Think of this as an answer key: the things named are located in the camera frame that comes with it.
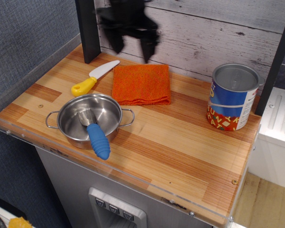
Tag orange folded cloth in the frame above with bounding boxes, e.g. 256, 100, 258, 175
112, 65, 171, 105

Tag silver steel pot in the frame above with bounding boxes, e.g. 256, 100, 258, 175
45, 94, 135, 149

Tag silver ice dispenser panel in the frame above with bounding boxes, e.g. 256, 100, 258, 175
88, 187, 147, 228

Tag yellow black object bottom left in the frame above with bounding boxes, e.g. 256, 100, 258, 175
8, 217, 33, 228

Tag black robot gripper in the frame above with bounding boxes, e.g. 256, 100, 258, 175
96, 0, 159, 63

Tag blue labelled soup can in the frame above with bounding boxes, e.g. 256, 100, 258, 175
206, 63, 265, 131

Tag black right shelf post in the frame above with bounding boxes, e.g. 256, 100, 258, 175
255, 28, 285, 116

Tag white toy sink unit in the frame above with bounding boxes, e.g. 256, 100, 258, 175
248, 87, 285, 187

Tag black shelf post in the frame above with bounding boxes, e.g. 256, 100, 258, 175
255, 28, 285, 116
75, 0, 101, 64

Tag yellow handled toy knife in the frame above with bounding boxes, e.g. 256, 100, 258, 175
71, 60, 120, 97

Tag black left shelf post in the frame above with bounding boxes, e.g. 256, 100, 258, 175
75, 0, 101, 64

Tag grey toy fridge cabinet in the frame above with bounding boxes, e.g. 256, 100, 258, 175
36, 146, 211, 228

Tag clear acrylic table guard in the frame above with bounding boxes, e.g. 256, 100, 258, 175
0, 44, 261, 228

